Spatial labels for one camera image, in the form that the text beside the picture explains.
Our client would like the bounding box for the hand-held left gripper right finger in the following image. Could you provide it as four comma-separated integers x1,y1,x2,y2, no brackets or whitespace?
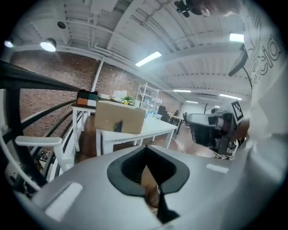
146,145,247,230

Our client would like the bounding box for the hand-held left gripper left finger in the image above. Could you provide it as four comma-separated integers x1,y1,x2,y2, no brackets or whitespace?
13,145,163,230

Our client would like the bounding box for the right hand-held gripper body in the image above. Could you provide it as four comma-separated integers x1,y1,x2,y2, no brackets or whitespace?
208,101,245,156

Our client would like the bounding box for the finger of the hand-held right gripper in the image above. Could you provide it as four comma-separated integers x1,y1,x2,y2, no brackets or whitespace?
186,113,218,149

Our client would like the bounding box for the large white table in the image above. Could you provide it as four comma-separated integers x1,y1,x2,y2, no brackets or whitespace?
96,117,179,156

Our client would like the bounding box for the person in white shirt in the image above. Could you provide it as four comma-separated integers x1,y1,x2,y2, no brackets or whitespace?
238,0,288,225

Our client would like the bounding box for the white metal shelving rack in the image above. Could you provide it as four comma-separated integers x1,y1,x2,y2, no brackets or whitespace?
135,82,161,108

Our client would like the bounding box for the cardboard box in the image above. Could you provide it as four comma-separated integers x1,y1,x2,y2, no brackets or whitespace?
94,100,146,135

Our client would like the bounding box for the narrow white table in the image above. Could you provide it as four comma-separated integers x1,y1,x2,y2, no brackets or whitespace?
71,103,98,152

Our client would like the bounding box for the black orange white box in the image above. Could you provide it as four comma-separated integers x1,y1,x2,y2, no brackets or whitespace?
76,89,100,106

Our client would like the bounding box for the black metal railing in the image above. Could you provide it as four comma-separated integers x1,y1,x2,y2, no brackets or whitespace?
0,60,83,196

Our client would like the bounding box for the person's chin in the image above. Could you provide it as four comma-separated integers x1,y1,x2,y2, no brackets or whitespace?
191,0,239,18

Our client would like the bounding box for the white wall pipe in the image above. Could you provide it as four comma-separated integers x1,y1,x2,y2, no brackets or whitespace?
91,57,105,92

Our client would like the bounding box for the black head-worn camera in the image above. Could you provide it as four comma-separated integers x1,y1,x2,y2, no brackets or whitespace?
174,0,192,18

